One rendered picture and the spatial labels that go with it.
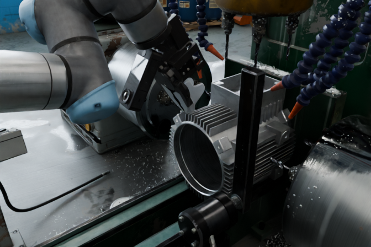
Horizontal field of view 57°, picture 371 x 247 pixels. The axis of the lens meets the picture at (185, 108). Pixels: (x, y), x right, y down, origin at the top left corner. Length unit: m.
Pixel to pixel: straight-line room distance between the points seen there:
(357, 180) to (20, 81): 0.44
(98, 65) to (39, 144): 0.76
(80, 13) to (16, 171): 0.69
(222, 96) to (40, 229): 0.53
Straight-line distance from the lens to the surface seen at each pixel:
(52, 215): 0.94
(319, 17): 0.84
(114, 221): 0.72
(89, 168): 1.06
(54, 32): 0.53
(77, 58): 0.49
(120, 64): 0.90
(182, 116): 0.70
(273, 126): 0.71
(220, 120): 0.65
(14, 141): 0.75
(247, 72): 0.49
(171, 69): 0.61
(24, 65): 0.44
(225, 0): 0.62
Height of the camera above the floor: 1.42
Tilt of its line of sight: 27 degrees down
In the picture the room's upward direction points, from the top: straight up
